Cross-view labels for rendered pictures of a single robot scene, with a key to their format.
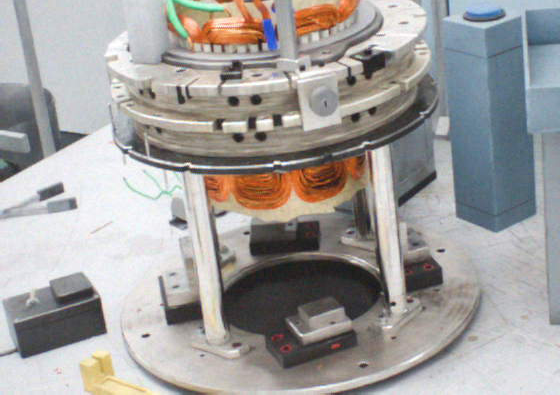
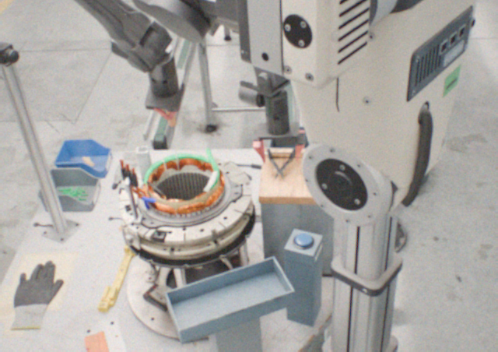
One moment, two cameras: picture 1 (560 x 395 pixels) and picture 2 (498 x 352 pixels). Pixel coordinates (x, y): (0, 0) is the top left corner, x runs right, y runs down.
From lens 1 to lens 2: 143 cm
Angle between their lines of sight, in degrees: 53
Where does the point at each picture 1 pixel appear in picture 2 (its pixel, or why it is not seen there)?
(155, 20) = (143, 169)
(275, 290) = (209, 269)
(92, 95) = not seen: outside the picture
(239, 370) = (138, 286)
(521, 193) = (303, 315)
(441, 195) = not seen: hidden behind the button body
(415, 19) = (207, 232)
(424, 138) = (325, 259)
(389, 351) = (163, 322)
